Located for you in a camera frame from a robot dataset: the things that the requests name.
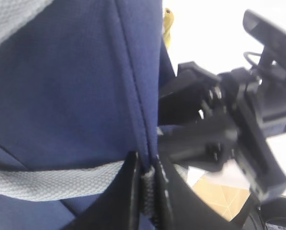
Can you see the yellow pear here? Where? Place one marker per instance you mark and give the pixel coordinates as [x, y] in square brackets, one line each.
[168, 20]

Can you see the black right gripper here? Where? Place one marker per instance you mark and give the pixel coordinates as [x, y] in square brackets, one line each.
[238, 111]

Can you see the navy blue lunch bag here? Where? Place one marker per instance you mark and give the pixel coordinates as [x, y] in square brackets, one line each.
[79, 88]

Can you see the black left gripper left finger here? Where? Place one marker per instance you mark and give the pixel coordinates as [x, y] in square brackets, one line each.
[118, 206]

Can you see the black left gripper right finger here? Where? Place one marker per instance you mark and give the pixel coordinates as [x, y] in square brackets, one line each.
[177, 206]

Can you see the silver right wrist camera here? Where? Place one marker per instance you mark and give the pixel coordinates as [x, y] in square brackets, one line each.
[269, 60]

